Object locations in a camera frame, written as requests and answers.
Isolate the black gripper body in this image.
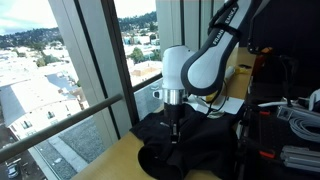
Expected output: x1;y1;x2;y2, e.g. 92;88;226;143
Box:
163;102;184;130

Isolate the black zip jersey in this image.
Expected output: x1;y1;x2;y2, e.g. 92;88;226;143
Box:
129;103;246;180

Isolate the grey metal handrail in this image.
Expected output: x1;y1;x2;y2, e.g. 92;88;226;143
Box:
0;94;124;164
132;73;164;94

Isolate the one dollar bill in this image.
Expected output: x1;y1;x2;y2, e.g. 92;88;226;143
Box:
207;111;226;120

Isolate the white paper sheet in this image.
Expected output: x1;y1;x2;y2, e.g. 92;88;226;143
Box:
185;94;245;116

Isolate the grey power strip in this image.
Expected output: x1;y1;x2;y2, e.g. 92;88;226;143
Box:
276;105;320;123

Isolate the aluminium extrusion bar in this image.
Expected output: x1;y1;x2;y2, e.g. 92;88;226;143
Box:
279;145;320;174

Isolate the white power plug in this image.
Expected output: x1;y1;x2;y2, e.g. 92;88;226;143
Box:
307;88;320;113

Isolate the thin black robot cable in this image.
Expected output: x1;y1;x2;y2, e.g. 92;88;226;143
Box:
199;78;230;118

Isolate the large red clamp handle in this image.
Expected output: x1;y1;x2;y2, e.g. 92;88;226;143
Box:
258;150;277;160

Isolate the coiled white cable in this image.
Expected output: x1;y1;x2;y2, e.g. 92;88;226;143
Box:
288;116;320;144

